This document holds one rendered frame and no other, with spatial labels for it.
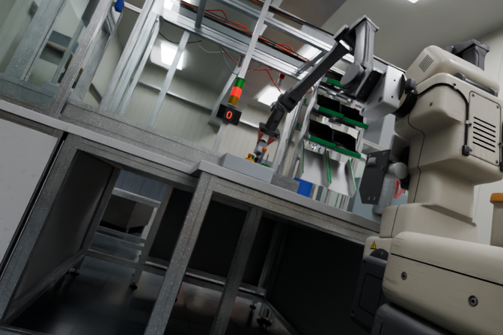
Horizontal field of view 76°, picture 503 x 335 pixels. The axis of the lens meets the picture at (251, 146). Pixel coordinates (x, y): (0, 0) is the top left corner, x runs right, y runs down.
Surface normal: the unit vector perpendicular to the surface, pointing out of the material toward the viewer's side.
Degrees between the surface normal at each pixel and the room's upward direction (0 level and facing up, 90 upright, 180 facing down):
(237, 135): 90
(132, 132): 90
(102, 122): 90
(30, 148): 90
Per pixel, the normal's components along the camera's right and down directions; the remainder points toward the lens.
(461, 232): 0.29, -0.25
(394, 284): -0.92, -0.35
